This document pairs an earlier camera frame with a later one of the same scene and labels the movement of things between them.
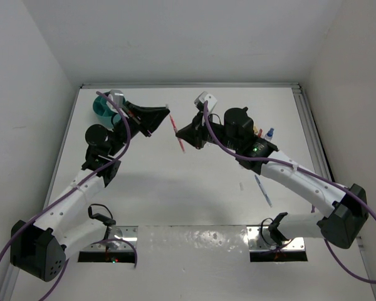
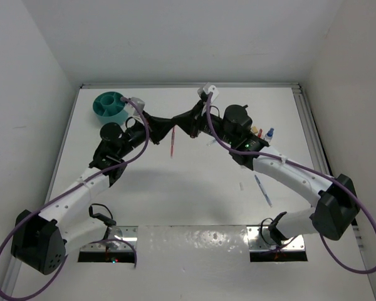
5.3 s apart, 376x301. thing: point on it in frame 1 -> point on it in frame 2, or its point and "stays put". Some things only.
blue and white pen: x=265 y=194 stays put
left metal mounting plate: x=128 y=232 stays put
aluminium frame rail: x=313 y=139 stays put
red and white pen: x=175 y=128 -> x=172 y=142
